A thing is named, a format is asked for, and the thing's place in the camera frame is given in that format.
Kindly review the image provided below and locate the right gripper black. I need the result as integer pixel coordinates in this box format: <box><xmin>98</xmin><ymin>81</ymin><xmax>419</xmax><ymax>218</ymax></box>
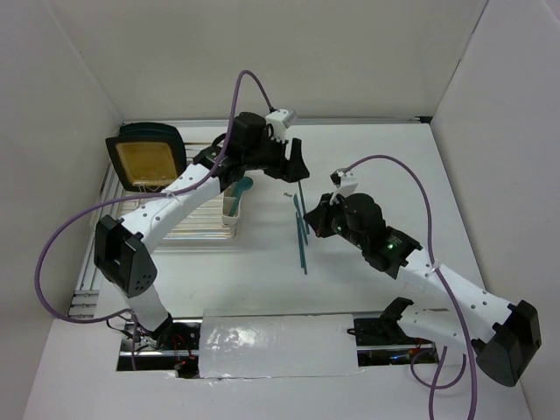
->
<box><xmin>304</xmin><ymin>191</ymin><xmax>367</xmax><ymax>249</ymax></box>

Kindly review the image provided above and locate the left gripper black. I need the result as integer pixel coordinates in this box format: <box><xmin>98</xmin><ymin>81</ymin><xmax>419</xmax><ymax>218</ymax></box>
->
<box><xmin>243</xmin><ymin>129</ymin><xmax>310</xmax><ymax>184</ymax></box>

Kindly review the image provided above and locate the teal plastic knife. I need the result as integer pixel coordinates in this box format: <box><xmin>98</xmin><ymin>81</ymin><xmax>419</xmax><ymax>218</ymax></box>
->
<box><xmin>297</xmin><ymin>180</ymin><xmax>305</xmax><ymax>214</ymax></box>

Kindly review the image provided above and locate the teal plastic spoon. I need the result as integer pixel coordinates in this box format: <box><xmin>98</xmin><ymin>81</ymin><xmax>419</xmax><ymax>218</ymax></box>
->
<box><xmin>228</xmin><ymin>177</ymin><xmax>254</xmax><ymax>217</ymax></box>

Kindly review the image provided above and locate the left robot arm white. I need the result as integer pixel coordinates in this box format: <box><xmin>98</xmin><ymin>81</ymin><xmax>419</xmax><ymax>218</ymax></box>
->
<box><xmin>94</xmin><ymin>108</ymin><xmax>310</xmax><ymax>349</ymax></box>

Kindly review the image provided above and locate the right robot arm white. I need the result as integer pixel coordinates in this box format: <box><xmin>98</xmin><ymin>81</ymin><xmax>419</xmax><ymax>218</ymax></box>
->
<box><xmin>304</xmin><ymin>193</ymin><xmax>542</xmax><ymax>387</ymax></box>

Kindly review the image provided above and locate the cream utensil holder near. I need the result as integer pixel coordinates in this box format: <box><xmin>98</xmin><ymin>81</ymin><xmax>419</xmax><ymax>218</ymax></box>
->
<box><xmin>221</xmin><ymin>182</ymin><xmax>241</xmax><ymax>228</ymax></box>

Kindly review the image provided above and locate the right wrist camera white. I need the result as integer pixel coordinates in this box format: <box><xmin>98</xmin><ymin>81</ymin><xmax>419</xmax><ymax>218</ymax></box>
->
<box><xmin>329</xmin><ymin>169</ymin><xmax>358</xmax><ymax>205</ymax></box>

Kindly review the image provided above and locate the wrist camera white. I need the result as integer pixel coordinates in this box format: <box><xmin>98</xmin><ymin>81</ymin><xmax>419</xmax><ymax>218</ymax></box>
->
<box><xmin>329</xmin><ymin>169</ymin><xmax>358</xmax><ymax>205</ymax></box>
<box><xmin>265</xmin><ymin>108</ymin><xmax>297</xmax><ymax>143</ymax></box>

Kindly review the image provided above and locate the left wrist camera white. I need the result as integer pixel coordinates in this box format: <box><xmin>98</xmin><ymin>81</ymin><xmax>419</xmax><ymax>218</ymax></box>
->
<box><xmin>265</xmin><ymin>108</ymin><xmax>297</xmax><ymax>143</ymax></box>

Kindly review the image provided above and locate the metal wire dish rack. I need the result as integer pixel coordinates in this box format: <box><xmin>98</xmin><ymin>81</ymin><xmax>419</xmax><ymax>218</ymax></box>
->
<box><xmin>102</xmin><ymin>142</ymin><xmax>238</xmax><ymax>248</ymax></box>

